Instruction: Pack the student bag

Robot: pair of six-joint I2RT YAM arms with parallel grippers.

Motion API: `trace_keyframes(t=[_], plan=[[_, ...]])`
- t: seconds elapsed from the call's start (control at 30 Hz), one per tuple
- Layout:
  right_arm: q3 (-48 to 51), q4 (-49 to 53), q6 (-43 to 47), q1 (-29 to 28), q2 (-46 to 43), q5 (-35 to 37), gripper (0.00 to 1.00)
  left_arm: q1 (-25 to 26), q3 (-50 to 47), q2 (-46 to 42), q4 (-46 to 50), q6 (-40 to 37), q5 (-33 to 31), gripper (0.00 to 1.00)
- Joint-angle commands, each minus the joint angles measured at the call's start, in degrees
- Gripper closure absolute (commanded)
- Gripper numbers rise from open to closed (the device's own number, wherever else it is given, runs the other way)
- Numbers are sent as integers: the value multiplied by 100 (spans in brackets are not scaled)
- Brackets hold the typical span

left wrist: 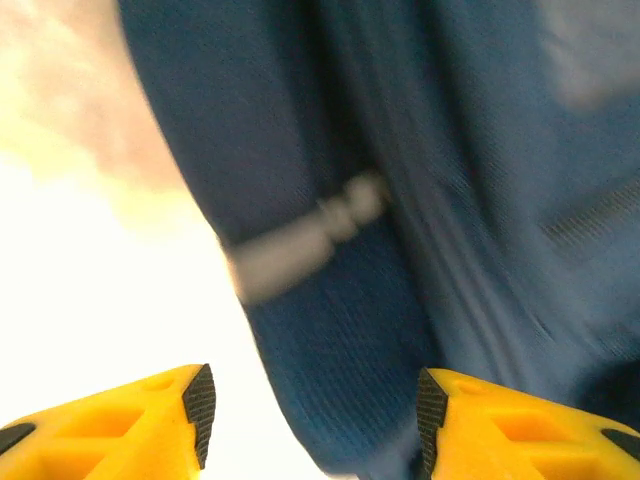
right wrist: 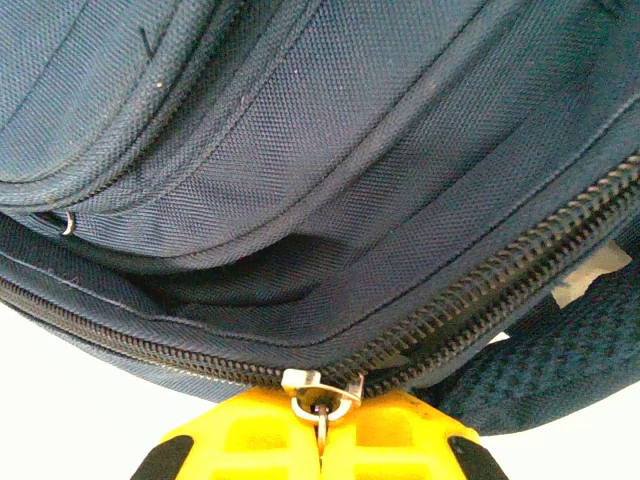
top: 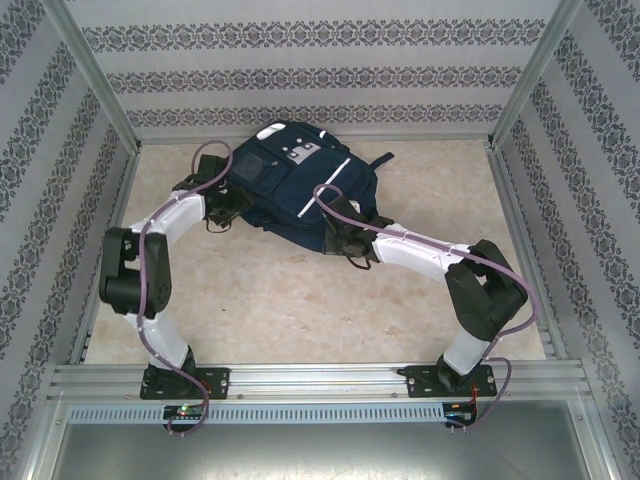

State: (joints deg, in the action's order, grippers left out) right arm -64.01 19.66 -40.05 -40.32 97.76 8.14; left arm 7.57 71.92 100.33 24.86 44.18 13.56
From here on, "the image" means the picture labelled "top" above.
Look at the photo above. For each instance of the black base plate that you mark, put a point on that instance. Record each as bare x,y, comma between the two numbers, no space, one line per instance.
417,382
217,382

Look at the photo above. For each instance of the navy blue backpack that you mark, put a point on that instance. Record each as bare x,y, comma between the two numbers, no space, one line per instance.
300,190

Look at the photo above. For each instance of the right aluminium frame post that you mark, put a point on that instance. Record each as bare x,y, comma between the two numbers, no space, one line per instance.
537,70

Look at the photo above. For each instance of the aluminium back rail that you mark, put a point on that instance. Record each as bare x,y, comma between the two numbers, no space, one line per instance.
175,140

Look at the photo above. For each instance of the right small circuit board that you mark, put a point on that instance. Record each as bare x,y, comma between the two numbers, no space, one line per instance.
460,414

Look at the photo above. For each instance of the aluminium side rail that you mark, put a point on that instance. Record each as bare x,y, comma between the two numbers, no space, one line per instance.
510,200
107,220

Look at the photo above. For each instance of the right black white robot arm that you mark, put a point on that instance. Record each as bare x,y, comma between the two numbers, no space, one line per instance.
415,252

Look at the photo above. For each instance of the right aluminium side rail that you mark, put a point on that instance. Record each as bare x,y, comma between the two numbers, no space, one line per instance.
510,200

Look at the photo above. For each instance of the left small circuit board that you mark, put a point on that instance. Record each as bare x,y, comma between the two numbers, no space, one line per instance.
185,411

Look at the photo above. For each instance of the left aluminium side rail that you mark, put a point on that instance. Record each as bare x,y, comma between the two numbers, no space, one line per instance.
107,220

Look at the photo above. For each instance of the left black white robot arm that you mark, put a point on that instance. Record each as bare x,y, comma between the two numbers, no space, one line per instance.
165,340

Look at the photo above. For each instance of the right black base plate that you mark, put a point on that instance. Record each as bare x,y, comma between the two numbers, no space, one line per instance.
417,382

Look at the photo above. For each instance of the aluminium frame post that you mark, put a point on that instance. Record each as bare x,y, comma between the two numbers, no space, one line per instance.
537,70
95,75

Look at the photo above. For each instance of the left aluminium frame post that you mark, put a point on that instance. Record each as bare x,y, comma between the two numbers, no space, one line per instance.
95,75

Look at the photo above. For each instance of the aluminium mounting rail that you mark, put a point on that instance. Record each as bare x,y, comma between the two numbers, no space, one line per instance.
320,380

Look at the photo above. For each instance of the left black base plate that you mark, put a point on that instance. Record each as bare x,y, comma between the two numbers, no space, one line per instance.
217,382

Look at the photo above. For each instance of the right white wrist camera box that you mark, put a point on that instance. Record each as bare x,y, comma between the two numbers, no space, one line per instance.
355,206

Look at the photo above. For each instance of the small circuit board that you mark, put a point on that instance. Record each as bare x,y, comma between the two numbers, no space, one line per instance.
460,414
185,411

